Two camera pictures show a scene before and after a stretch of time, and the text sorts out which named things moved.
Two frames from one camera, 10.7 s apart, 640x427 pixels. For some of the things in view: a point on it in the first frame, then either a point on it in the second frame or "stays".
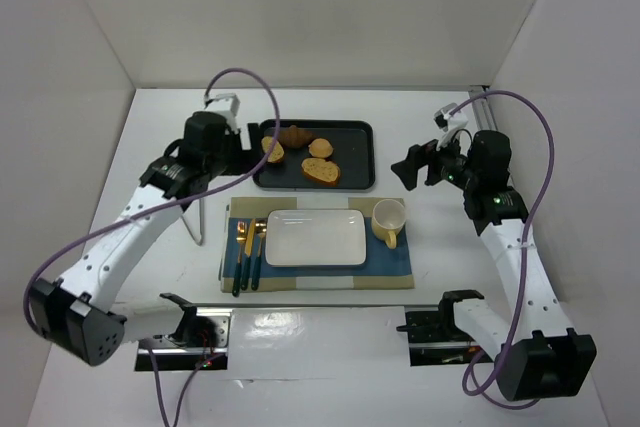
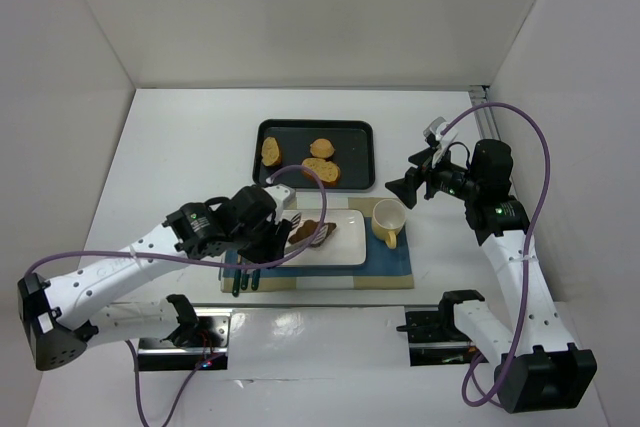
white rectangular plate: [316, 237] stays
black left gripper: [252, 139] → [270, 239]
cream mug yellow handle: [388, 219] stays
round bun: [320, 148] stays
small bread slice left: [276, 153] stays
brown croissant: [294, 137] → [308, 229]
